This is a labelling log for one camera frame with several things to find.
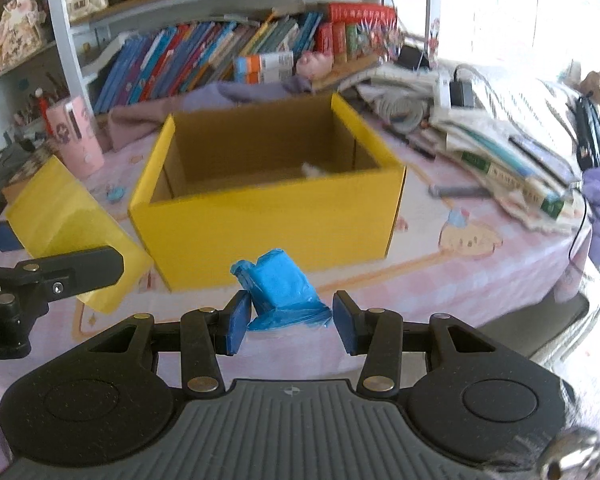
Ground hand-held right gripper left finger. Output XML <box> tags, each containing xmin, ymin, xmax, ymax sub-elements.
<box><xmin>79</xmin><ymin>291</ymin><xmax>254</xmax><ymax>395</ymax></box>

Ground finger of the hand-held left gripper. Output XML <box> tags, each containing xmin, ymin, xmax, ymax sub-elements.
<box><xmin>0</xmin><ymin>218</ymin><xmax>24</xmax><ymax>259</ymax></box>
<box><xmin>0</xmin><ymin>246</ymin><xmax>125</xmax><ymax>303</ymax></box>

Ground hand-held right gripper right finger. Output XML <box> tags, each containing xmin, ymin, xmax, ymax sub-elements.
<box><xmin>332</xmin><ymin>291</ymin><xmax>511</xmax><ymax>396</ymax></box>

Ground blue plastic packet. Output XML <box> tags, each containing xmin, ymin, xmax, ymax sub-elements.
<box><xmin>230</xmin><ymin>247</ymin><xmax>334</xmax><ymax>332</ymax></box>

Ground yellow tape roll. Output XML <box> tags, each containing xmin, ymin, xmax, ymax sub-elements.
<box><xmin>5</xmin><ymin>155</ymin><xmax>155</xmax><ymax>316</ymax></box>

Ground yellow cardboard box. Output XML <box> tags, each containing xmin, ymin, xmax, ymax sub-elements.
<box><xmin>127</xmin><ymin>92</ymin><xmax>407</xmax><ymax>293</ymax></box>

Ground wooden chessboard box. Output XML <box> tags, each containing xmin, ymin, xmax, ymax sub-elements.
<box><xmin>2</xmin><ymin>146</ymin><xmax>57</xmax><ymax>197</ymax></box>

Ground pink checkered tablecloth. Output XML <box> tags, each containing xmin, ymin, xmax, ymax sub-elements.
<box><xmin>0</xmin><ymin>130</ymin><xmax>593</xmax><ymax>411</ymax></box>

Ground pink cartoon tumbler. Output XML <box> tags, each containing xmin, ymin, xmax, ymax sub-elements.
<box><xmin>45</xmin><ymin>96</ymin><xmax>105</xmax><ymax>179</ymax></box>

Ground purple cloth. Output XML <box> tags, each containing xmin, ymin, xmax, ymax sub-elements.
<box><xmin>97</xmin><ymin>76</ymin><xmax>317</xmax><ymax>152</ymax></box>

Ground grey chair seat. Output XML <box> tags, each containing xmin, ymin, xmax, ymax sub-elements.
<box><xmin>472</xmin><ymin>287</ymin><xmax>591</xmax><ymax>362</ymax></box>

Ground pink doll figurine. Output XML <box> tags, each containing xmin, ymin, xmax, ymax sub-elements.
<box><xmin>0</xmin><ymin>0</ymin><xmax>47</xmax><ymax>71</ymax></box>

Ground white bookshelf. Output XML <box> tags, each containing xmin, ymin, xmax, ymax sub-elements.
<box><xmin>0</xmin><ymin>0</ymin><xmax>443</xmax><ymax>156</ymax></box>

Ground clear tape roll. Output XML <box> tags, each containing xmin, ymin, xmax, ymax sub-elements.
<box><xmin>377</xmin><ymin>92</ymin><xmax>431</xmax><ymax>126</ymax></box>

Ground row of colourful books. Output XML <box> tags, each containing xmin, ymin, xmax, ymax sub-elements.
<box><xmin>92</xmin><ymin>12</ymin><xmax>324</xmax><ymax>117</ymax></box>

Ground orange and white carton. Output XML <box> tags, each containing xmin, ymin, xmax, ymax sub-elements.
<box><xmin>237</xmin><ymin>70</ymin><xmax>296</xmax><ymax>85</ymax></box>
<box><xmin>235</xmin><ymin>52</ymin><xmax>295</xmax><ymax>74</ymax></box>

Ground stack of papers and books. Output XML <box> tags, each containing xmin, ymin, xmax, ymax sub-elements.
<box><xmin>455</xmin><ymin>62</ymin><xmax>592</xmax><ymax>263</ymax></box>

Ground black power adapter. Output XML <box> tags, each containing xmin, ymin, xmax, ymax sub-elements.
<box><xmin>450</xmin><ymin>80</ymin><xmax>476</xmax><ymax>110</ymax></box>

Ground pink pig plush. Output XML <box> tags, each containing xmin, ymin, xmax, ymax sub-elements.
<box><xmin>296</xmin><ymin>51</ymin><xmax>336</xmax><ymax>81</ymax></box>

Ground black phone stand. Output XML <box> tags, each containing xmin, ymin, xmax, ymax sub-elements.
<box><xmin>396</xmin><ymin>45</ymin><xmax>431</xmax><ymax>72</ymax></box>

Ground red standing books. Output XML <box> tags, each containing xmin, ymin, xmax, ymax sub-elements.
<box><xmin>314</xmin><ymin>22</ymin><xmax>361</xmax><ymax>66</ymax></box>

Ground colourful acrylic figure stand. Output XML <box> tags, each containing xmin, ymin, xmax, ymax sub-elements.
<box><xmin>357</xmin><ymin>22</ymin><xmax>404</xmax><ymax>61</ymax></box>

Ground thick red dictionary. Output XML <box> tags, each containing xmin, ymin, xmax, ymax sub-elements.
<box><xmin>325</xmin><ymin>2</ymin><xmax>399</xmax><ymax>26</ymax></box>

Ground brown plush toy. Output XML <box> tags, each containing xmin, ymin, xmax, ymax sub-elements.
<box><xmin>580</xmin><ymin>70</ymin><xmax>600</xmax><ymax>106</ymax></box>

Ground black strap object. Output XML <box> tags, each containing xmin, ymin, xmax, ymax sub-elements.
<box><xmin>575</xmin><ymin>95</ymin><xmax>600</xmax><ymax>171</ymax></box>

